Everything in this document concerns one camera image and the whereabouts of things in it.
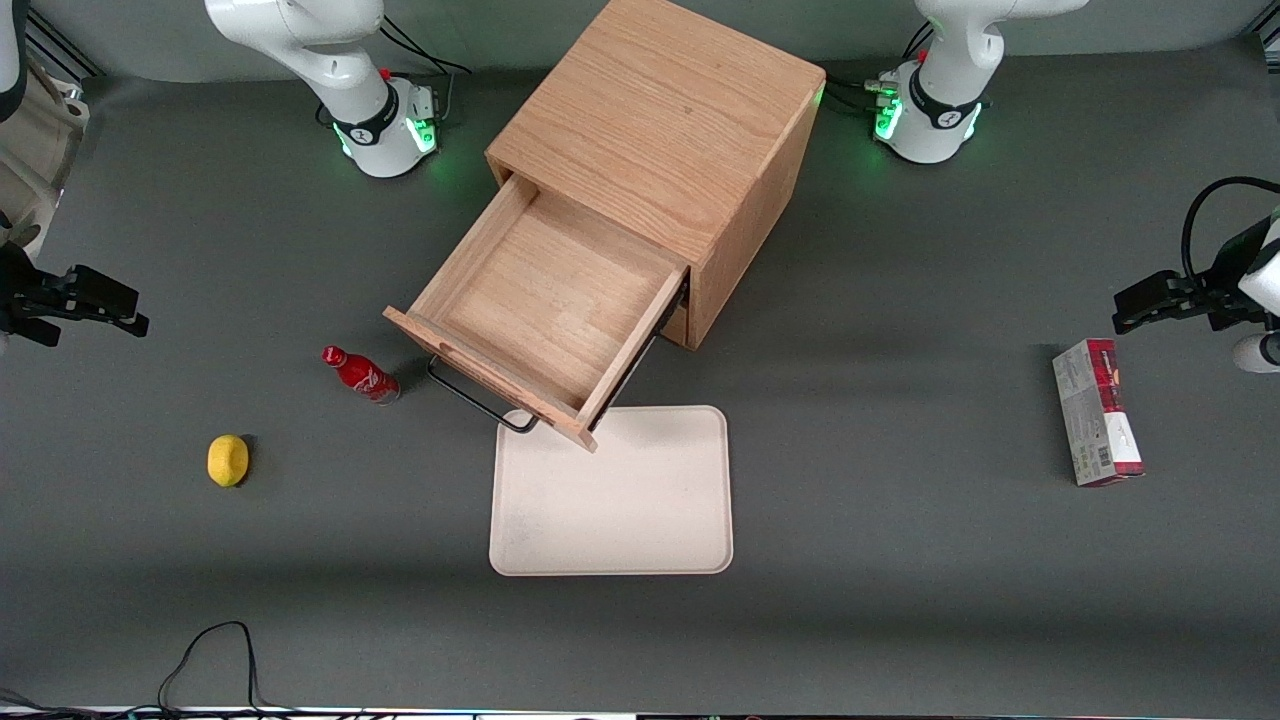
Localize beige blurry metal fixture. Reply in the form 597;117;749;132
0;60;92;256

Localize black arm base cables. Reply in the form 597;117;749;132
378;14;473;123
824;20;937;117

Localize wooden drawer cabinet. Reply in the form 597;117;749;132
485;0;828;352

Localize red cola bottle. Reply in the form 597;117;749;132
320;344;403;406

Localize grey and red carton box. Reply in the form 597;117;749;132
1051;337;1146;489

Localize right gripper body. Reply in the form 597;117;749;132
0;238;70;348

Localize black right arm base cables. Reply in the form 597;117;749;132
378;14;473;123

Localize thin black looped cable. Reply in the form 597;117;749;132
0;621;301;717

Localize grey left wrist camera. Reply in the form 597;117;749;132
1231;333;1280;374

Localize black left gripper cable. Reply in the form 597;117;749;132
1181;176;1280;286

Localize black left arm base cables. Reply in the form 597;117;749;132
824;20;937;117

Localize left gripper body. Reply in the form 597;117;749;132
1178;213;1280;333

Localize yellow lemon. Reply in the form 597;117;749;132
206;434;251;489

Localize beige plastic tray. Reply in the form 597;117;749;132
488;404;735;578

